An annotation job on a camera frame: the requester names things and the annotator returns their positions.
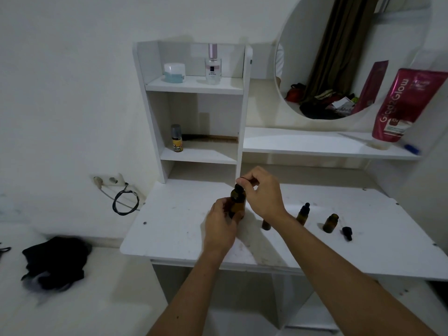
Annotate person's right hand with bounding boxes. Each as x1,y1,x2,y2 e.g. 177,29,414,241
236,166,291,230

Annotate person's left hand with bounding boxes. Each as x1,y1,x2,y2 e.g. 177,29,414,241
203,197,245,259

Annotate large amber glass bottle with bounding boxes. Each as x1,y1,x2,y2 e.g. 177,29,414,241
228,196,247,221

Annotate person's right forearm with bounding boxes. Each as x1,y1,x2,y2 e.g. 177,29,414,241
274,215,438,336

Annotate person's left forearm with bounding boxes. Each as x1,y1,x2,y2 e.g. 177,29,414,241
147,248,230,336

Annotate white vanity desk with shelves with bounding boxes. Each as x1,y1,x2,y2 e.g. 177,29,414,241
120,40,448,336

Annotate brown comb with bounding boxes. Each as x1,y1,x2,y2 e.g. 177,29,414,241
182,134,238,144

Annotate small yellow-label spray can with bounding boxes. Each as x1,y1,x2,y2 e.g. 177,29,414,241
170,124,184,153

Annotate white mattress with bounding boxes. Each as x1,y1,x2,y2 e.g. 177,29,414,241
0,224,168,336

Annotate clear perfume bottle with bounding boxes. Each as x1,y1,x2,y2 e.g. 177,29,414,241
204,43,223,85

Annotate white teal cream jar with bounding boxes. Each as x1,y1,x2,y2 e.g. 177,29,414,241
163,63,186,84

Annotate pink cosmetic tube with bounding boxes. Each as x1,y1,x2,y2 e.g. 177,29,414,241
372,68,448,150

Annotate black cloth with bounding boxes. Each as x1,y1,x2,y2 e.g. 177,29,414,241
21,236,93,293

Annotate large black fabric item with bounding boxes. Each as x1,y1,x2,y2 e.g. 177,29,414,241
428,280,448,305

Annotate coiled black cable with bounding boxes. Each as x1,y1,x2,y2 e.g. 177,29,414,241
112,182,140,217

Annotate white wall socket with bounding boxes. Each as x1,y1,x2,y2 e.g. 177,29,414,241
91,173,126,188

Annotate grey plug with cable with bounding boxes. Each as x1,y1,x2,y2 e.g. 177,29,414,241
93,176,140,211

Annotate round wall mirror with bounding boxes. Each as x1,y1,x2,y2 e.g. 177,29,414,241
274,0,433,120

